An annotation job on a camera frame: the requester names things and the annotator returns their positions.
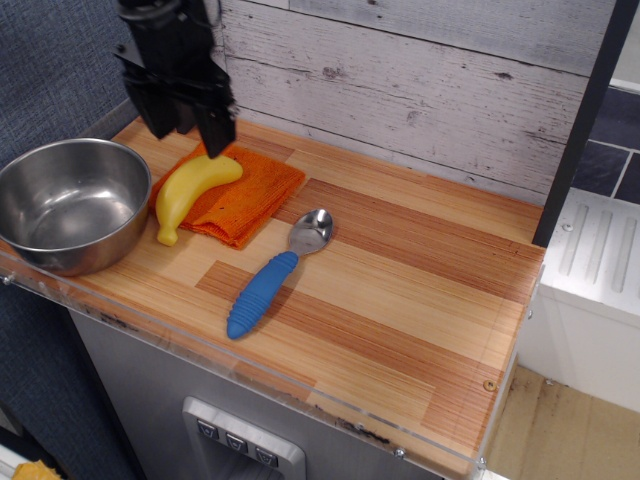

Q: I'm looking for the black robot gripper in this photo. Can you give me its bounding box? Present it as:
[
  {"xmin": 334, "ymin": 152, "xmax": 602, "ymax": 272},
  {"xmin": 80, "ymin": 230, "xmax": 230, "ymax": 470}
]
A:
[{"xmin": 116, "ymin": 1, "xmax": 236, "ymax": 159}]

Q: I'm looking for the yellow plastic toy banana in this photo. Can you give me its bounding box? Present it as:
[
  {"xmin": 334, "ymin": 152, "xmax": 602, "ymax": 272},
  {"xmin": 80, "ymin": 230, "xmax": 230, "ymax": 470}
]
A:
[{"xmin": 155, "ymin": 155, "xmax": 243, "ymax": 246}]

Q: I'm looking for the orange folded cloth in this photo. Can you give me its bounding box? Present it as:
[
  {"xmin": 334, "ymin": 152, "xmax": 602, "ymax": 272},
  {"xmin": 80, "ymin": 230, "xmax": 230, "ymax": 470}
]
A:
[{"xmin": 149, "ymin": 144, "xmax": 305, "ymax": 249}]

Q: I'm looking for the stainless steel bowl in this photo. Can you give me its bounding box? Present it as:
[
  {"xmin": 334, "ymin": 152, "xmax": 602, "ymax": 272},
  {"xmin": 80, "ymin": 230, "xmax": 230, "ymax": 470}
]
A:
[{"xmin": 1, "ymin": 138, "xmax": 152, "ymax": 276}]

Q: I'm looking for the clear acrylic edge guard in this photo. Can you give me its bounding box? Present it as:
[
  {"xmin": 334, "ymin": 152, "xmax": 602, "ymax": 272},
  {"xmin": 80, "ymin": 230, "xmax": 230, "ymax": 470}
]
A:
[{"xmin": 1, "ymin": 254, "xmax": 485, "ymax": 479}]

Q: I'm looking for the silver toy fridge cabinet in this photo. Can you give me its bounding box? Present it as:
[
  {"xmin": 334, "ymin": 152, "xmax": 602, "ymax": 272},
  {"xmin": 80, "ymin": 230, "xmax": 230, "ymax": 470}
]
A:
[{"xmin": 71, "ymin": 313, "xmax": 435, "ymax": 479}]

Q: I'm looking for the ice dispenser button panel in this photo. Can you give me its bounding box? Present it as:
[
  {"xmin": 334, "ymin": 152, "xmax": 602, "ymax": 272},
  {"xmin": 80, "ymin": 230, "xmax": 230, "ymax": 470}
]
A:
[{"xmin": 182, "ymin": 396, "xmax": 307, "ymax": 479}]

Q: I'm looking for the yellow sponge object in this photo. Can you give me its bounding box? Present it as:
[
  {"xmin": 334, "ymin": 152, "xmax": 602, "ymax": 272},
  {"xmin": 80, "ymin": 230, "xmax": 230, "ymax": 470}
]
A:
[{"xmin": 11, "ymin": 461, "xmax": 62, "ymax": 480}]

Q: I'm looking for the white toy sink unit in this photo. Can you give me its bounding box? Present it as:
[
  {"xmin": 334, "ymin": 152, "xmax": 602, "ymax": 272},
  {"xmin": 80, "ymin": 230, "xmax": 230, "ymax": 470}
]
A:
[{"xmin": 517, "ymin": 189, "xmax": 639, "ymax": 411}]

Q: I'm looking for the blue handled metal spoon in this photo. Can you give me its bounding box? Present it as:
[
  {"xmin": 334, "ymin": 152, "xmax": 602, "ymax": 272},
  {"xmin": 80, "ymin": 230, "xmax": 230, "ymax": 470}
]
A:
[{"xmin": 226, "ymin": 209, "xmax": 334, "ymax": 340}]

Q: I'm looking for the black right frame post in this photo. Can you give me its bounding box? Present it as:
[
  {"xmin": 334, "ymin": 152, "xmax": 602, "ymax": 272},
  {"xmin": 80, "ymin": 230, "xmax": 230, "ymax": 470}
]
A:
[{"xmin": 532, "ymin": 0, "xmax": 639, "ymax": 248}]

